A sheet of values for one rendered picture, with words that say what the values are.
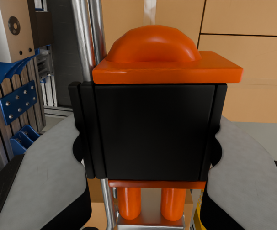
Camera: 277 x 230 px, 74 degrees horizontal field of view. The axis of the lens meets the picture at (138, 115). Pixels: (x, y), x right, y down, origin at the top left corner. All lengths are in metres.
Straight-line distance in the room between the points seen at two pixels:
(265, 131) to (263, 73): 0.99
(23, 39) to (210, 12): 0.65
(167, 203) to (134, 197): 0.03
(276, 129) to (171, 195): 1.82
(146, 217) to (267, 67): 0.88
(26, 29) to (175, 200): 0.45
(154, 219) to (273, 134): 1.83
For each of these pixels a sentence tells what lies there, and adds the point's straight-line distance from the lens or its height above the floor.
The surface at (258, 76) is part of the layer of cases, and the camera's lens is 0.98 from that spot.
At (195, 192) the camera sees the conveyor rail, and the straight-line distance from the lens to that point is 1.25.
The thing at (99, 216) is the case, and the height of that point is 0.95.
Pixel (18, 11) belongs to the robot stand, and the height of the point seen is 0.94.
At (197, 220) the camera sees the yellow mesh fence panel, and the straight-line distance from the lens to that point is 1.59.
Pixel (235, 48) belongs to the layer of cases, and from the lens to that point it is 0.90.
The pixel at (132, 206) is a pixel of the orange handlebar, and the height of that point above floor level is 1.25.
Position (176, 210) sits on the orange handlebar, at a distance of 0.18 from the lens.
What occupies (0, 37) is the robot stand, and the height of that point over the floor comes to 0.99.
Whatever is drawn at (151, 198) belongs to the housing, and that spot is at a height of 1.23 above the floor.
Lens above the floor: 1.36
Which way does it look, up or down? 61 degrees down
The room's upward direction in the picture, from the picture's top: 175 degrees counter-clockwise
